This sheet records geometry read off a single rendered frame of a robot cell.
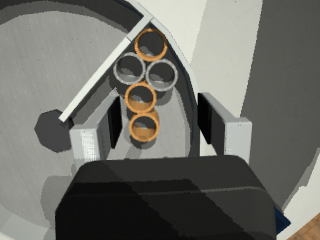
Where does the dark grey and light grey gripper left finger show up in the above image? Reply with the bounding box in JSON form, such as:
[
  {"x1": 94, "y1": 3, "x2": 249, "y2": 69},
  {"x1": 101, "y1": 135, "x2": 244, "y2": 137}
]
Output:
[{"x1": 69, "y1": 96, "x2": 123, "y2": 173}]

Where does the bronze bushing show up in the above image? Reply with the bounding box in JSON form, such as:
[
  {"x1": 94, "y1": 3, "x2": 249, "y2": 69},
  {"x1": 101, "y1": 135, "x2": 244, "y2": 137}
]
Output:
[
  {"x1": 129, "y1": 108, "x2": 159, "y2": 142},
  {"x1": 135, "y1": 28, "x2": 167, "y2": 61},
  {"x1": 125, "y1": 78, "x2": 156, "y2": 113}
]

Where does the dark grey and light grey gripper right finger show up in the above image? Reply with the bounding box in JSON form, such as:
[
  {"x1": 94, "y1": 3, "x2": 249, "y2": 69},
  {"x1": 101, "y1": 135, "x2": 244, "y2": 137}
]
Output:
[{"x1": 197, "y1": 92, "x2": 252, "y2": 165}]

